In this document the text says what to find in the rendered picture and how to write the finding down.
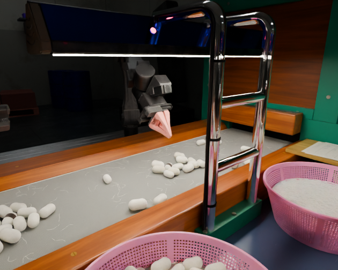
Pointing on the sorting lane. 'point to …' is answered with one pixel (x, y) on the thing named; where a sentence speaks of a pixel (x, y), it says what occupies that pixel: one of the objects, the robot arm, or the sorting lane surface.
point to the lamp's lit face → (140, 55)
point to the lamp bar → (124, 34)
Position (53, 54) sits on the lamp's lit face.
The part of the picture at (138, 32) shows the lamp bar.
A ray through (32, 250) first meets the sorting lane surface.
